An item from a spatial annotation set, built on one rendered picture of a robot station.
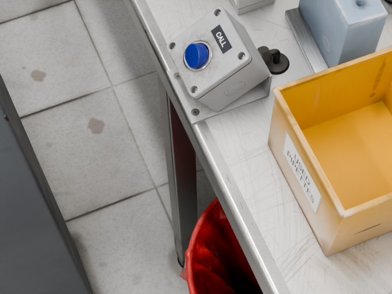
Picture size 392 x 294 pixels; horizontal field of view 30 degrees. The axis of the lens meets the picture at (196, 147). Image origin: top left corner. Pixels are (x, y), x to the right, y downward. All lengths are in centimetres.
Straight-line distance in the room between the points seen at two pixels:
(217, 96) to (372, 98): 16
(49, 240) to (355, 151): 55
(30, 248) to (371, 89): 60
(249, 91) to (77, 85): 112
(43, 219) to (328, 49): 50
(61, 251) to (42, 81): 77
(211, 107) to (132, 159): 100
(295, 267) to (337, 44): 22
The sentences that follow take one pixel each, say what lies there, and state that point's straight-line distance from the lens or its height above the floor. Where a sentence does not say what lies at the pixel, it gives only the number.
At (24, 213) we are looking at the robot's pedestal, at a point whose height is 60.
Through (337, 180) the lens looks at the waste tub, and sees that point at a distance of 71.
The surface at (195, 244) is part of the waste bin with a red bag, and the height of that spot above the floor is 44.
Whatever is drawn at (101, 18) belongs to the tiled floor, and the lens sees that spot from 196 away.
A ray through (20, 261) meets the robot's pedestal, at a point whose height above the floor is 45.
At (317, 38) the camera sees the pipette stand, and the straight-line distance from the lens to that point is 79.
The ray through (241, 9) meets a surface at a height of 88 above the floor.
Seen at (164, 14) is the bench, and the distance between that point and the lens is 82.
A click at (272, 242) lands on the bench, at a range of 69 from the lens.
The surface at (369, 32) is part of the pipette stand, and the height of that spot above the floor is 95.
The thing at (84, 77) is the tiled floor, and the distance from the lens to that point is 185.
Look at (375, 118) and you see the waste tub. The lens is 76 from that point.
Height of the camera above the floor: 152
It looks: 61 degrees down
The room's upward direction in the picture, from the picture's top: 2 degrees counter-clockwise
